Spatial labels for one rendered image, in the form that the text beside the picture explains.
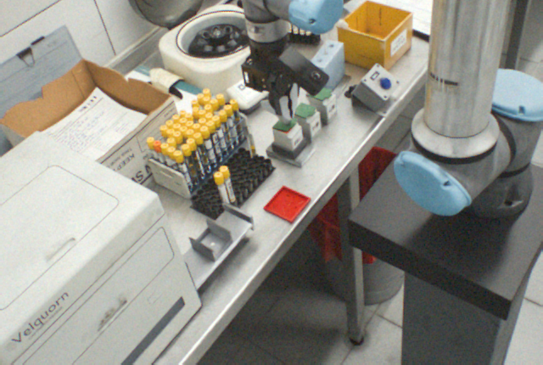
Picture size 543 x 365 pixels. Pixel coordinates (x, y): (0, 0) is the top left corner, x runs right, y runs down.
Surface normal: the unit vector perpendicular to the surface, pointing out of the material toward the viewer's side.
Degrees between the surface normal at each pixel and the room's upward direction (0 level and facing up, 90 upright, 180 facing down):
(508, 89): 9
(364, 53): 90
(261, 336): 0
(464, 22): 89
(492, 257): 4
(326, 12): 90
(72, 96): 88
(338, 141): 0
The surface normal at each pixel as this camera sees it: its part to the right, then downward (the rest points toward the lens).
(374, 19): -0.62, 0.61
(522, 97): 0.02, -0.74
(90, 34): 0.80, 0.34
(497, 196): -0.05, 0.49
